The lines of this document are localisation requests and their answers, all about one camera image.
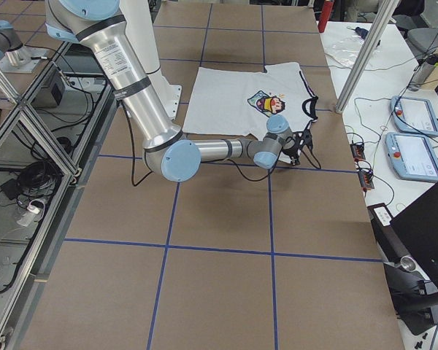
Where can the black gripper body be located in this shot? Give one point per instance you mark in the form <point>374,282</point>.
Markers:
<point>293,149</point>

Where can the grey cartoon print t-shirt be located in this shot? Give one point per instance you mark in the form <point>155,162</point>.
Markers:
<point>253,113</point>

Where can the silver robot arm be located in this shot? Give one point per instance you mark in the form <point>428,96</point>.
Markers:
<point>120,35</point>

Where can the orange circuit board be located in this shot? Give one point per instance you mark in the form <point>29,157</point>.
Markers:
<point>357,150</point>

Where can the clear plastic bag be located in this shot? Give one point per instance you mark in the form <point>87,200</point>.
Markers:
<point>345,51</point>

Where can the lower blue teach pendant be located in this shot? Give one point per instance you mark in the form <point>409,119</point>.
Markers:
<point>412,157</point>

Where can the blue teach pendant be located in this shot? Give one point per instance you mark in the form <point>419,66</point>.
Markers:
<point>412,157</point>
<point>414,115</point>

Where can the upper blue teach pendant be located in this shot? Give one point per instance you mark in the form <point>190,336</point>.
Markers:
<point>414,115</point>

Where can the red cylinder bottle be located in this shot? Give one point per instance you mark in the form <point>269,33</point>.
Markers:
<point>325,15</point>

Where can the grey water bottle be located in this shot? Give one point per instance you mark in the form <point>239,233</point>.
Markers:
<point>423,71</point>

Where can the black laptop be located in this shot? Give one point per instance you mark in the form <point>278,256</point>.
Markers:
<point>417,228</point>

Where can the aluminium frame post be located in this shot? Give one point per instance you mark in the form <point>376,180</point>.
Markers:
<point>376,30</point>

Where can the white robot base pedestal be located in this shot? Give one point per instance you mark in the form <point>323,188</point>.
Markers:
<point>140,33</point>

